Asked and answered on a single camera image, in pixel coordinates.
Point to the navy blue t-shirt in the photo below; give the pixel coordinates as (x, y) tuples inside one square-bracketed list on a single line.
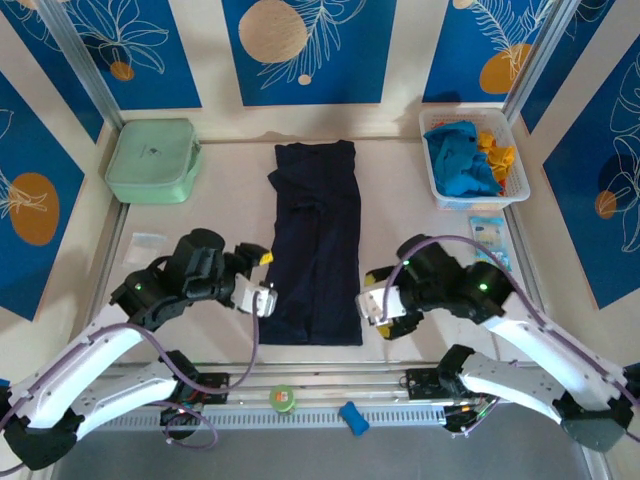
[(315, 240)]

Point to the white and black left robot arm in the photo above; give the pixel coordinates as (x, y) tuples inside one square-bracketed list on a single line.
[(100, 360)]

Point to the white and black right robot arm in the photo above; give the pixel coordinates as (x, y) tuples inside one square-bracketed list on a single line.
[(530, 340)]

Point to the small clear plastic bag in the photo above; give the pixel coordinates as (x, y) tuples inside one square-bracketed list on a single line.
[(145, 247)]

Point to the blue wet wipes packet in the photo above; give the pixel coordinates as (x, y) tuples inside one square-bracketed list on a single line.
[(490, 230)]

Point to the blue bone-shaped toy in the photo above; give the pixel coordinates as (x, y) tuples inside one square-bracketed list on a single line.
[(354, 419)]

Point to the mint green zip case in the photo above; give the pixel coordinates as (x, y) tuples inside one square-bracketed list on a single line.
[(150, 160)]

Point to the bright blue t-shirt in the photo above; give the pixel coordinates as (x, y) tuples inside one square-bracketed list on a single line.
[(457, 160)]

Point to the green tape roll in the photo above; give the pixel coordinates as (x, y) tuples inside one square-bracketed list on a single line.
[(282, 398)]

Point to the yellow orange t-shirt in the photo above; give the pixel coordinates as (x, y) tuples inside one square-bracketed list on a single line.
[(500, 157)]

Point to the white plastic basket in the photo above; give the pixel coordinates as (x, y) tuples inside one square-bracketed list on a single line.
[(515, 150)]

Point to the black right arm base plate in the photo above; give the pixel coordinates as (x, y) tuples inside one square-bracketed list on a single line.
[(422, 382)]

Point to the aluminium table edge rail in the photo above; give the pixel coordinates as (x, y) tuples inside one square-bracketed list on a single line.
[(320, 372)]

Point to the aluminium side rail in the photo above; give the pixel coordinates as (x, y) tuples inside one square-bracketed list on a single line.
[(525, 250)]

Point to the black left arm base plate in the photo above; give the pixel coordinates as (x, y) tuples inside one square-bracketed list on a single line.
[(215, 387)]

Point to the blue floral wall panel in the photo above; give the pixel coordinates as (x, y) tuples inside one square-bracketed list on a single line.
[(572, 65), (50, 75), (45, 260), (575, 225), (350, 65), (170, 60), (450, 50)]

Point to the aluminium frame post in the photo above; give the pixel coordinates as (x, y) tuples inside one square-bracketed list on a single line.
[(537, 60), (85, 65)]

